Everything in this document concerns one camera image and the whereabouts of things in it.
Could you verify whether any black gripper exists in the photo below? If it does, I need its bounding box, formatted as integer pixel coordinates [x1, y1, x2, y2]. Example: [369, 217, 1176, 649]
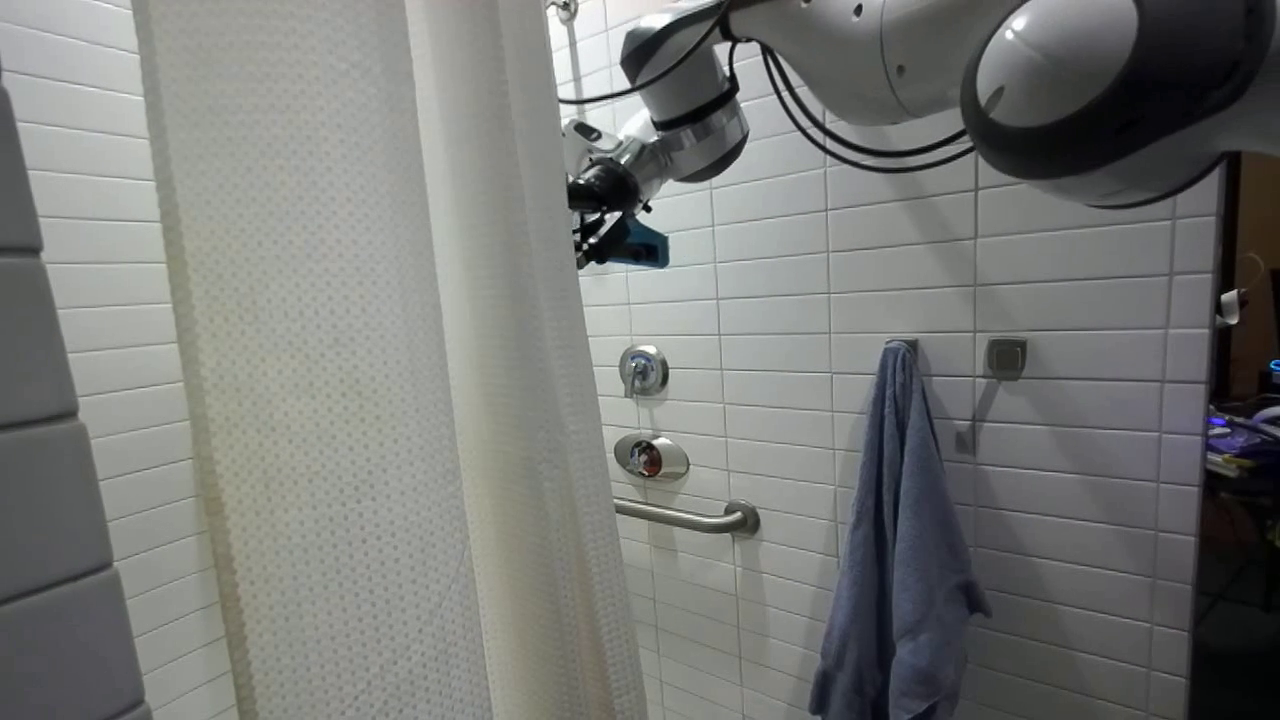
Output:
[564, 150, 661, 273]

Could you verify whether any white shower curtain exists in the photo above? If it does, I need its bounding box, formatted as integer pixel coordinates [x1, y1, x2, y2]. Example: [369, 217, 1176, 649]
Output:
[127, 0, 655, 720]

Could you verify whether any round chrome shower valve knob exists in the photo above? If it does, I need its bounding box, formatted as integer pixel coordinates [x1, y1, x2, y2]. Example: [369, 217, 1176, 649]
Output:
[613, 339, 671, 400]

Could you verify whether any chrome shower head pipe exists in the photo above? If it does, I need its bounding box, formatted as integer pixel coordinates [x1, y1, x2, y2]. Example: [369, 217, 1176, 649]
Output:
[548, 0, 591, 103]

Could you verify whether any blue hanging towel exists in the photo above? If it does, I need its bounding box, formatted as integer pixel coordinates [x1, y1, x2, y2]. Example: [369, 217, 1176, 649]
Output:
[805, 338, 991, 720]

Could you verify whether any grey segmented padded panel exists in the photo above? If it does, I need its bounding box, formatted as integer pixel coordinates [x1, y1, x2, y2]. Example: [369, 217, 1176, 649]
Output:
[0, 82, 151, 720]

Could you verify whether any round metal door knob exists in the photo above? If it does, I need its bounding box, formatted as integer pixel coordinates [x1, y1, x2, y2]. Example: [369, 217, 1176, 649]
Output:
[1211, 283, 1250, 333]

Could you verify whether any brown wooden door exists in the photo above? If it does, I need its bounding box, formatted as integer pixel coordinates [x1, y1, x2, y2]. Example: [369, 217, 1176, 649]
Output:
[1214, 151, 1280, 404]

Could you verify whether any dark table with clutter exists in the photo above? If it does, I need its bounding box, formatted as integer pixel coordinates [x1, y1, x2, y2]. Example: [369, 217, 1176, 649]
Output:
[1197, 398, 1280, 511]

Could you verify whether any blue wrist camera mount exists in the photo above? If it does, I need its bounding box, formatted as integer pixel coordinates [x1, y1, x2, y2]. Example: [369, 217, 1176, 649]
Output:
[608, 217, 671, 273]

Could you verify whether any chrome shower lever handle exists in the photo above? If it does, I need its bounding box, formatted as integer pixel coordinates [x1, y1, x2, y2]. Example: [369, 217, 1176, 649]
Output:
[608, 428, 691, 486]

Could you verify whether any metal wall grab bar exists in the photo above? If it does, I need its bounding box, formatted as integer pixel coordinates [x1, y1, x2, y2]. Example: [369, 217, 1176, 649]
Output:
[613, 493, 765, 539]

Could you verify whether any metal wall towel hook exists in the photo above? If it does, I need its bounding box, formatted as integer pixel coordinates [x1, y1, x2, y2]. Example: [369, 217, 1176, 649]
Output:
[950, 338, 1031, 457]

